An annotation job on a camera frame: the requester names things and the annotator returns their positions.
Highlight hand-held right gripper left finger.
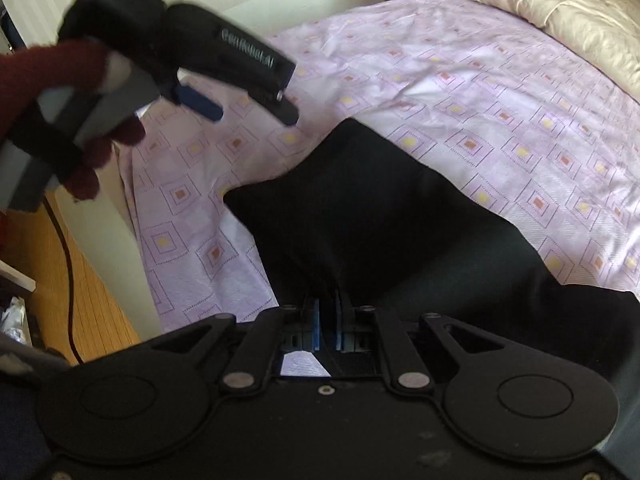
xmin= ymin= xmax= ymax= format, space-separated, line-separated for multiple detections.
xmin=144 ymin=295 xmax=322 ymax=391

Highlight grey cloth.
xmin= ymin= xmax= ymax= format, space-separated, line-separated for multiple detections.
xmin=0 ymin=335 xmax=69 ymax=387

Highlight white furniture board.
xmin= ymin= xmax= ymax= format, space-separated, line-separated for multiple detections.
xmin=0 ymin=259 xmax=37 ymax=292

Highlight black cable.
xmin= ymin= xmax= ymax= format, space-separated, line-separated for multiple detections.
xmin=42 ymin=195 xmax=84 ymax=366

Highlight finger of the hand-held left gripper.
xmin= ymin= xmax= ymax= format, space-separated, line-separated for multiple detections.
xmin=171 ymin=82 xmax=224 ymax=123
xmin=251 ymin=87 xmax=300 ymax=127

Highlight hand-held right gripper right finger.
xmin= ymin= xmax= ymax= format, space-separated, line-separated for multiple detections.
xmin=327 ymin=291 xmax=507 ymax=393

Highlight crumpled plastic bag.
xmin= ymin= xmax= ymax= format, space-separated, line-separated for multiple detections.
xmin=0 ymin=296 xmax=32 ymax=347

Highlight black pants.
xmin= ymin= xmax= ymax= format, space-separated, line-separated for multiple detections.
xmin=222 ymin=117 xmax=640 ymax=411

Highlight purple patterned bed sheet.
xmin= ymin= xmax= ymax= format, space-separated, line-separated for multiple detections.
xmin=117 ymin=0 xmax=640 ymax=377

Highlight cream duvet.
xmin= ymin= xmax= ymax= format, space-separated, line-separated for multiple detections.
xmin=411 ymin=0 xmax=640 ymax=79

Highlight person's left hand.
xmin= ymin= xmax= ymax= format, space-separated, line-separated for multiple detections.
xmin=0 ymin=38 xmax=147 ymax=202

